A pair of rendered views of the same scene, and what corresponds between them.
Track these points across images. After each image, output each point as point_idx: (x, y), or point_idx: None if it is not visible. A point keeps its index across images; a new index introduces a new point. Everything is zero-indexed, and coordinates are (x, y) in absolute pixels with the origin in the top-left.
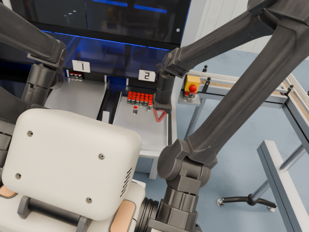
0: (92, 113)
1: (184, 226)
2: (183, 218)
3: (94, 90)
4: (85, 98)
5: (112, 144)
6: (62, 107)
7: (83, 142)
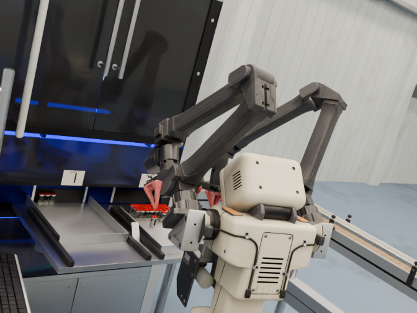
0: (110, 233)
1: (322, 221)
2: (320, 217)
3: (81, 212)
4: (83, 220)
5: (295, 162)
6: (69, 231)
7: (283, 163)
